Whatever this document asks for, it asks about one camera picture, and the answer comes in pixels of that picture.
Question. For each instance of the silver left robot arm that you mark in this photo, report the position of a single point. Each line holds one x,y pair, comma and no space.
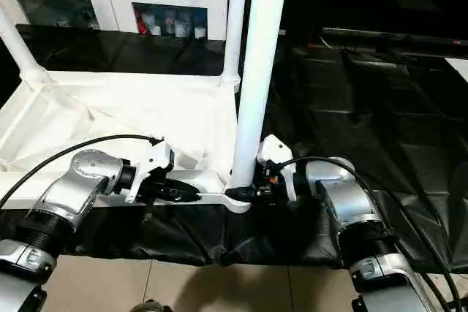
73,188

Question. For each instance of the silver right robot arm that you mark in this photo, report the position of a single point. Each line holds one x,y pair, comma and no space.
351,210

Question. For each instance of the black robot left foot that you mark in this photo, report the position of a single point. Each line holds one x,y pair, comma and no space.
152,306

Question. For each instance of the black plastic mat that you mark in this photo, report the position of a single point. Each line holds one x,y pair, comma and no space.
380,137

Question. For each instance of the small tan label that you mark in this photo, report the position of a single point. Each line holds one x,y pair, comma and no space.
283,31

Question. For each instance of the white jar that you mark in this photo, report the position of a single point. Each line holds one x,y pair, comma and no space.
199,32

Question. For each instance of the red bottle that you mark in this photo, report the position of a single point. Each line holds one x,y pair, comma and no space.
141,25

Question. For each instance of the white flat sheet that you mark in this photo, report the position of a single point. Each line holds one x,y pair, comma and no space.
461,69

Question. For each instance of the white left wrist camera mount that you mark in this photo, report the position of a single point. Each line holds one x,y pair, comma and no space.
155,158

